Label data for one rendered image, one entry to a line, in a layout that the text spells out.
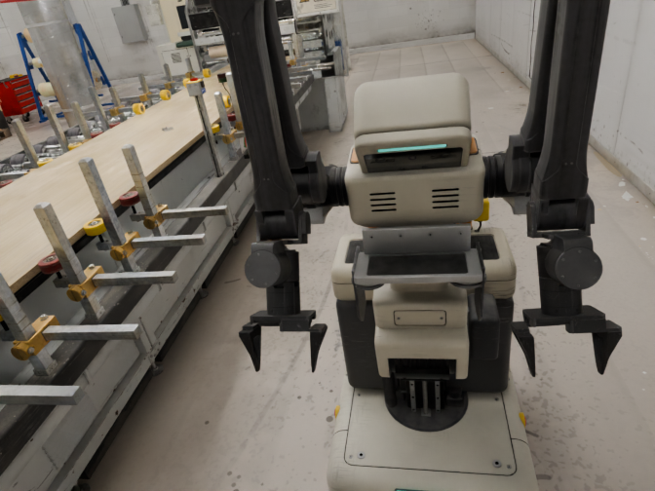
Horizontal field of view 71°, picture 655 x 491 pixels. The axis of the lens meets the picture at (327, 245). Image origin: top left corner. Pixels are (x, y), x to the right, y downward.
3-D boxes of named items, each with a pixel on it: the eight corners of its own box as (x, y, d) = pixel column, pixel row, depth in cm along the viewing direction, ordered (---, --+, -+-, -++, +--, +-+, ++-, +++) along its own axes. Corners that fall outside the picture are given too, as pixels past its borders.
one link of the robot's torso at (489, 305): (397, 343, 143) (391, 279, 131) (491, 344, 137) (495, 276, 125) (393, 413, 121) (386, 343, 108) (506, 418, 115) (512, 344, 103)
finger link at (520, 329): (574, 383, 67) (569, 321, 67) (522, 385, 69) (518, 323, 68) (559, 366, 74) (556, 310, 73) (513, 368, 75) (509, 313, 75)
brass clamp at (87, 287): (108, 278, 157) (102, 265, 154) (85, 301, 145) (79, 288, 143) (93, 278, 158) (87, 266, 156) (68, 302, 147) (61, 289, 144)
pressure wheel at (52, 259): (49, 295, 151) (33, 266, 145) (56, 283, 158) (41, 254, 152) (74, 289, 152) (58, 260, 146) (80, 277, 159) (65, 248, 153)
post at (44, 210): (110, 325, 158) (49, 200, 135) (104, 332, 155) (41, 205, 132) (101, 325, 159) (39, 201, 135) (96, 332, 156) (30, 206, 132)
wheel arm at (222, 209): (229, 213, 192) (227, 204, 189) (227, 216, 189) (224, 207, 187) (135, 219, 200) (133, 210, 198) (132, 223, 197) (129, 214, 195)
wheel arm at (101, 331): (143, 333, 128) (138, 321, 126) (137, 342, 125) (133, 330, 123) (12, 335, 136) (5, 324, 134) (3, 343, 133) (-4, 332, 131)
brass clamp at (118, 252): (143, 242, 178) (139, 231, 176) (126, 260, 167) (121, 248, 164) (130, 243, 179) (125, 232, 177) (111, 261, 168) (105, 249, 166)
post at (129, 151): (171, 248, 200) (133, 142, 177) (168, 252, 197) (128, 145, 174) (164, 248, 201) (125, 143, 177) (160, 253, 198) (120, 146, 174)
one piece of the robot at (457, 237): (362, 292, 113) (352, 215, 102) (479, 291, 107) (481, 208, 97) (355, 336, 100) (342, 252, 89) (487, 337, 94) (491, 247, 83)
